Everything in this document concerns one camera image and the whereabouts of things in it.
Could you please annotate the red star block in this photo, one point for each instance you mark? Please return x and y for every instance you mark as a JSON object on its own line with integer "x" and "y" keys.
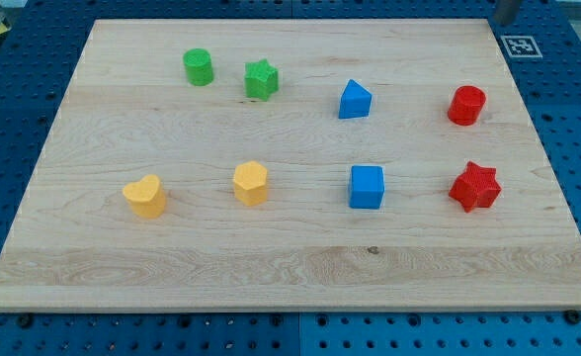
{"x": 476, "y": 187}

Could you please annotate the green cylinder block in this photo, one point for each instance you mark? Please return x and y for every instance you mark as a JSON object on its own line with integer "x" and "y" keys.
{"x": 198, "y": 67}

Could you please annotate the blue cube block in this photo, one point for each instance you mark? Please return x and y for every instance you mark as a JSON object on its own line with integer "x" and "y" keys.
{"x": 366, "y": 187}

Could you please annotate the wooden board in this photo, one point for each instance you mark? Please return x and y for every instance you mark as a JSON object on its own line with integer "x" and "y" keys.
{"x": 129, "y": 111}

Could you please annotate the yellow heart block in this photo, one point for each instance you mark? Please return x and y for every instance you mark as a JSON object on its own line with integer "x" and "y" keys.
{"x": 146, "y": 197}

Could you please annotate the yellow hexagon block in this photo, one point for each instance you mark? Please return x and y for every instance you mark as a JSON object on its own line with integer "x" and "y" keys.
{"x": 250, "y": 183}

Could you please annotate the red cylinder block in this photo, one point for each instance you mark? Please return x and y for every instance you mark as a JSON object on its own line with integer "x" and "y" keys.
{"x": 466, "y": 105}

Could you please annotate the blue triangle block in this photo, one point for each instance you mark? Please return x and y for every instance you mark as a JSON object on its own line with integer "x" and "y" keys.
{"x": 355, "y": 101}

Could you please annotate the white fiducial marker tag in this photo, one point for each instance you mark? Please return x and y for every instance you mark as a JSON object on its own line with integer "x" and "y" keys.
{"x": 521, "y": 46}

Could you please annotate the green star block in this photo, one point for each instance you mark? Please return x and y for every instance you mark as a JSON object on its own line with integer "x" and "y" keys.
{"x": 261, "y": 79}

